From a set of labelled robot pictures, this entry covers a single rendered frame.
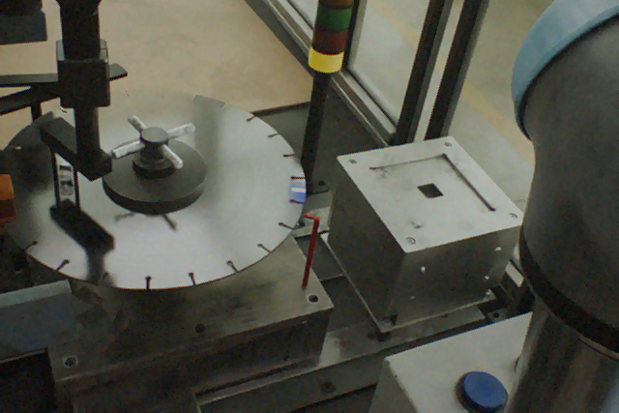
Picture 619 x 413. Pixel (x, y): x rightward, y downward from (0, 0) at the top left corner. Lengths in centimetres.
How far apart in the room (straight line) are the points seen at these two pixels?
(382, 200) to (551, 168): 61
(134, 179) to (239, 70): 62
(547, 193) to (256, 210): 51
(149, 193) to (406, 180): 34
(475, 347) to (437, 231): 16
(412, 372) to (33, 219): 40
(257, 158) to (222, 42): 64
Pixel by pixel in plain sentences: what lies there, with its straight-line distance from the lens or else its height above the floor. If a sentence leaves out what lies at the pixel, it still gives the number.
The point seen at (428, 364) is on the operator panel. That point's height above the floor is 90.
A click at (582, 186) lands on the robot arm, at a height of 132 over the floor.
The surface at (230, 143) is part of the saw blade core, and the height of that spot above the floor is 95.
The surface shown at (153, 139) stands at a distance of 78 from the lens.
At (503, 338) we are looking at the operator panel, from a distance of 80.
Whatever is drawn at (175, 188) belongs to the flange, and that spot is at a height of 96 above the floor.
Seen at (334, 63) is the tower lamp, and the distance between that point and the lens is 98.
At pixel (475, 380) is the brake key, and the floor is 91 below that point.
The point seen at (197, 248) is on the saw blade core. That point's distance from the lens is 74.
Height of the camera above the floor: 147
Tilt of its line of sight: 39 degrees down
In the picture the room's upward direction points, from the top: 10 degrees clockwise
